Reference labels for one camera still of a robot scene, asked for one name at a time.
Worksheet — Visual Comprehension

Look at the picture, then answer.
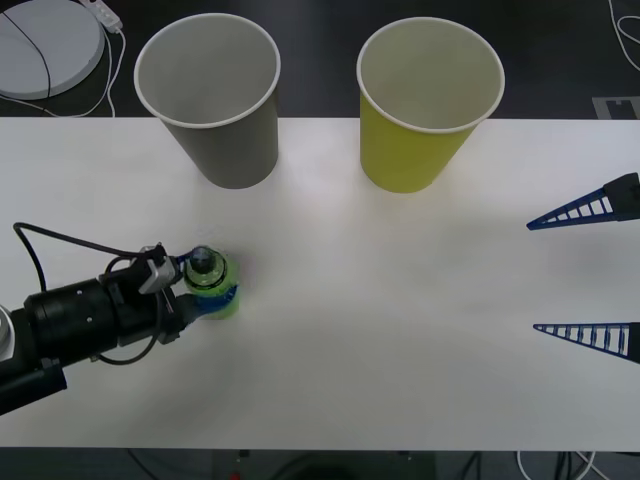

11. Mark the round pale grey disc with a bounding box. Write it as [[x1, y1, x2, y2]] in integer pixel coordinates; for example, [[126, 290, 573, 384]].
[[0, 0, 107, 99]]

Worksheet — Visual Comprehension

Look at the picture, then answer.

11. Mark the grey floor outlet plate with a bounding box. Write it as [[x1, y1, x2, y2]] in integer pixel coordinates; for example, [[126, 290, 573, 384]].
[[591, 95, 640, 120]]

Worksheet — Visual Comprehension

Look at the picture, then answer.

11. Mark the green plastic bottle black cap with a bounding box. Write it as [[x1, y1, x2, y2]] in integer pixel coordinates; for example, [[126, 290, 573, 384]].
[[183, 244, 243, 320]]

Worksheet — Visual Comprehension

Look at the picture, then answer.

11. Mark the yellow-green plastic waste bin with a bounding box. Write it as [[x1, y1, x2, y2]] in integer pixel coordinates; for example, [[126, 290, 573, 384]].
[[355, 16, 506, 195]]

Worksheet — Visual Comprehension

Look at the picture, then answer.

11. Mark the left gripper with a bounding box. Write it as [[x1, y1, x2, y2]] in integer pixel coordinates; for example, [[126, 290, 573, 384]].
[[102, 252, 243, 350]]

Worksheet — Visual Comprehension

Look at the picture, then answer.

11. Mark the white power strip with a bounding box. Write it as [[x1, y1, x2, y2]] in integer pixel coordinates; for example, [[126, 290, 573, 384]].
[[81, 0, 124, 32]]

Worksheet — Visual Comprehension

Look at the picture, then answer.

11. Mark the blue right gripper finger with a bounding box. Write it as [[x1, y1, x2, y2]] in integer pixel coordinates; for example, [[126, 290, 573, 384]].
[[525, 171, 640, 232], [531, 321, 640, 365]]

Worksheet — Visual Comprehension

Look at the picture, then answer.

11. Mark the white power strip cable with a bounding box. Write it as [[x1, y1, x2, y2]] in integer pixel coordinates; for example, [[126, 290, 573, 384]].
[[91, 27, 127, 119]]

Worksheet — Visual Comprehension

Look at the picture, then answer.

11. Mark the grey plastic waste bin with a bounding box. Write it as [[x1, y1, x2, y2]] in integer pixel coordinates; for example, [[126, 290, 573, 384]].
[[133, 13, 281, 191]]

